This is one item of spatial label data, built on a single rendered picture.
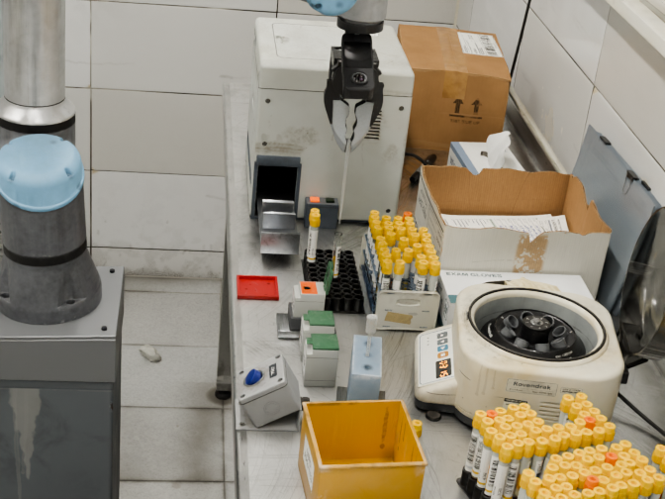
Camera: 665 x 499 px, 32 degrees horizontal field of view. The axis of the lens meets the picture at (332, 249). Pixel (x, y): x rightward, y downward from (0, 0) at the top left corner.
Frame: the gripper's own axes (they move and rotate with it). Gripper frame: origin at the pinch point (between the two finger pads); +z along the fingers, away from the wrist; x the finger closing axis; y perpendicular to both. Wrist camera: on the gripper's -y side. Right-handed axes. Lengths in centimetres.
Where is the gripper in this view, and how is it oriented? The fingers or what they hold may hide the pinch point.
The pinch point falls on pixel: (347, 146)
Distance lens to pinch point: 185.2
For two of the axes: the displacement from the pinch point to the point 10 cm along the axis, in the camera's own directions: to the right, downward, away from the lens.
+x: -9.9, -0.5, -1.1
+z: -1.0, 8.8, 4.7
